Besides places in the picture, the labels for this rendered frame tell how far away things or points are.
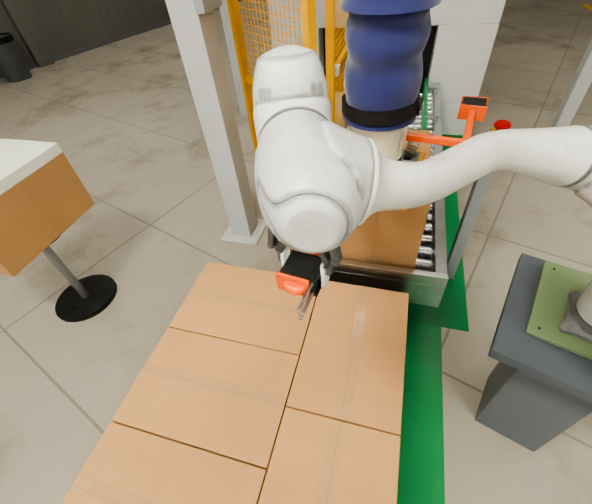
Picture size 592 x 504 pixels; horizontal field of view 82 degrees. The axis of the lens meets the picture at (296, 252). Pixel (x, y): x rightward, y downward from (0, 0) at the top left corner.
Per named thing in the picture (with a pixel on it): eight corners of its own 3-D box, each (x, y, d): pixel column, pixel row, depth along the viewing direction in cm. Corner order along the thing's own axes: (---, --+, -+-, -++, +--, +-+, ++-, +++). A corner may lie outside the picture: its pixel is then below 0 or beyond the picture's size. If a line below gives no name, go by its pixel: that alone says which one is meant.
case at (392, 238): (348, 189, 208) (351, 126, 180) (417, 195, 198) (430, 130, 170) (329, 259, 168) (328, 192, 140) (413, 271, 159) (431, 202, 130)
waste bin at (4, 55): (27, 72, 653) (3, 32, 605) (40, 75, 630) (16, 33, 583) (0, 81, 625) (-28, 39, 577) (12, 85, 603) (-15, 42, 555)
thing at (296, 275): (293, 261, 78) (291, 246, 74) (323, 269, 75) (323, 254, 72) (277, 288, 73) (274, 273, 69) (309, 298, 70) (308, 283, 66)
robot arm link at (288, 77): (261, 146, 57) (262, 192, 48) (244, 41, 46) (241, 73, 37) (325, 139, 57) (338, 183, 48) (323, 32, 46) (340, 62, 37)
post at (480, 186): (442, 270, 228) (491, 127, 157) (453, 272, 226) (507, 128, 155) (442, 278, 223) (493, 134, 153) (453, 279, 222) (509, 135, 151)
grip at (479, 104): (459, 109, 124) (462, 95, 121) (484, 111, 121) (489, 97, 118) (456, 119, 119) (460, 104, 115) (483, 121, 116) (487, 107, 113)
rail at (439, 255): (429, 104, 317) (433, 82, 304) (435, 104, 316) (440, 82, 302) (427, 300, 164) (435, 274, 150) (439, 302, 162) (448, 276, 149)
